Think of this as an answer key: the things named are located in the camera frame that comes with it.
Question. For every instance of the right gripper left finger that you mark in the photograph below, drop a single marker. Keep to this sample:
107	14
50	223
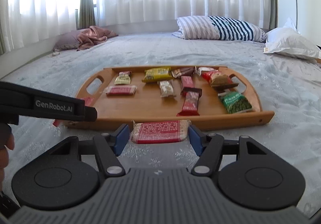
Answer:
107	149

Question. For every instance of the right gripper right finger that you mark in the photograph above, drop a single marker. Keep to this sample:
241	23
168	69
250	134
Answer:
208	148

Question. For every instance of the red wafer bar packet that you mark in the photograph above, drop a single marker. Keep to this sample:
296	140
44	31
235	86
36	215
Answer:
191	102

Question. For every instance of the green peas packet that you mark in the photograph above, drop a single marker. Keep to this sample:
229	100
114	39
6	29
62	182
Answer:
235	102

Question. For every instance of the red clear cracker packet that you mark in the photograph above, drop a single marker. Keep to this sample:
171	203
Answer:
120	90

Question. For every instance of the red peanut snack packet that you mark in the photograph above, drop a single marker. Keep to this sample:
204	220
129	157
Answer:
216	79

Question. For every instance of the dark red chocolate bar packet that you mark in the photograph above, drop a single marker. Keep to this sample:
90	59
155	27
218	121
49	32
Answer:
186	82

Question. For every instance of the gold red candy packet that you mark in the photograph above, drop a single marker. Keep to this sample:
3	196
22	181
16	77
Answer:
123	78

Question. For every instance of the white red rice cracker packet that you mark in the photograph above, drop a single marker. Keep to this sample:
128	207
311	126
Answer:
166	89

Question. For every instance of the brown almond bar packet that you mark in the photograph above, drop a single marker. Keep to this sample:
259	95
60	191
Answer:
183	71

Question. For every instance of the yellow snack packet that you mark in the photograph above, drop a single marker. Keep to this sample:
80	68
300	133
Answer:
157	74

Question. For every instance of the beige red pillow snack packet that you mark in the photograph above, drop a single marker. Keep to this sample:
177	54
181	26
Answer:
75	111

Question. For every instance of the person's left hand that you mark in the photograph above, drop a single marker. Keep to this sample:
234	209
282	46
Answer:
7	142

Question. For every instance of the wooden serving tray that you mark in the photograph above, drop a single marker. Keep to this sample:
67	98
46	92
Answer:
147	105

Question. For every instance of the purple pillow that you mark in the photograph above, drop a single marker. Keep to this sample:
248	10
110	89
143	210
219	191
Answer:
68	41

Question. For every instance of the pink blanket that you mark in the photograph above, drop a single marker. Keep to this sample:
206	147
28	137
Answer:
93	36

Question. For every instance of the light blue bedspread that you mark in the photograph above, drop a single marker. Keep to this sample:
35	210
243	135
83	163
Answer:
289	87

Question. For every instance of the striped white blue pillow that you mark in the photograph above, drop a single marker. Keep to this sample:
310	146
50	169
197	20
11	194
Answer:
218	28

